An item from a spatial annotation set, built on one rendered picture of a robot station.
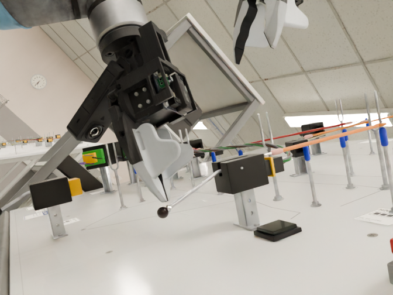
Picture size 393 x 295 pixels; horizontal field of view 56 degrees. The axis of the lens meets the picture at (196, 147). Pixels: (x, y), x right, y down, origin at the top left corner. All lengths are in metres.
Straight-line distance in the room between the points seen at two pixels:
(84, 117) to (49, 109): 7.48
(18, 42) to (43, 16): 7.52
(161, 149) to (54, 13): 0.23
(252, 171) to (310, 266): 0.16
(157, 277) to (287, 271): 0.13
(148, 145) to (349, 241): 0.24
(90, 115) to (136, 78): 0.09
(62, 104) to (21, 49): 1.26
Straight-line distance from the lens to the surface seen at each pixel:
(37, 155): 3.52
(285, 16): 0.50
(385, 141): 0.46
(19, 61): 7.99
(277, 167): 0.50
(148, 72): 0.43
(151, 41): 0.47
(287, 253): 0.39
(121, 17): 0.49
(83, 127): 0.49
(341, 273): 0.34
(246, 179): 0.46
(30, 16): 0.54
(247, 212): 0.48
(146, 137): 0.43
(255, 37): 0.57
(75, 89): 8.11
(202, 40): 1.58
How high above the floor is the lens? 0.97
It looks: 19 degrees up
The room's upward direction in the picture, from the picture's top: 39 degrees clockwise
